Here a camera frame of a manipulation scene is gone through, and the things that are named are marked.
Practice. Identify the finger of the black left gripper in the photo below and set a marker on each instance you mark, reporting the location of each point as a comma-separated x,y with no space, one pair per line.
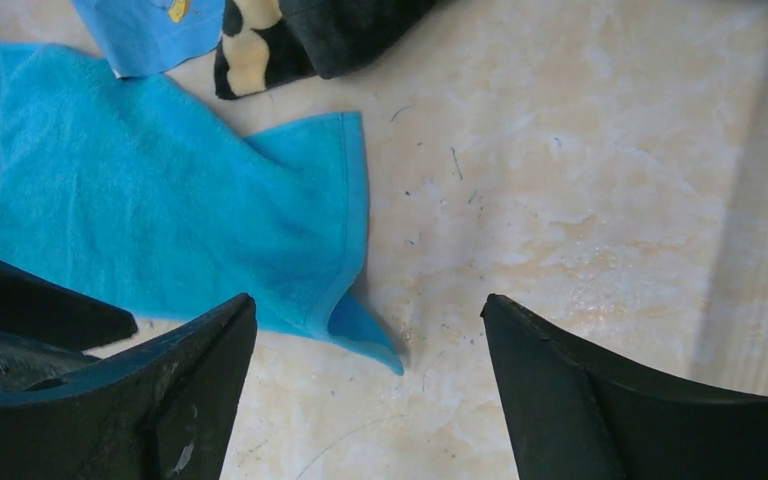
46,331

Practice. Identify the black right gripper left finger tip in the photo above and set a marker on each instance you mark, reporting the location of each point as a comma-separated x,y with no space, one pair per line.
163,409

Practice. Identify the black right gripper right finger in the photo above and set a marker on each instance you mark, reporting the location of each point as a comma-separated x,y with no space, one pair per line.
576,410

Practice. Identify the teal small cloth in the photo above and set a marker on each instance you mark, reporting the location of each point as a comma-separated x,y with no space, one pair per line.
135,193

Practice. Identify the light blue printed towel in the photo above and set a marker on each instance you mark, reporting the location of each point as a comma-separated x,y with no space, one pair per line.
144,37

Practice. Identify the black floral plush blanket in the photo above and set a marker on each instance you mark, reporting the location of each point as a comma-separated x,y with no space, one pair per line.
267,44

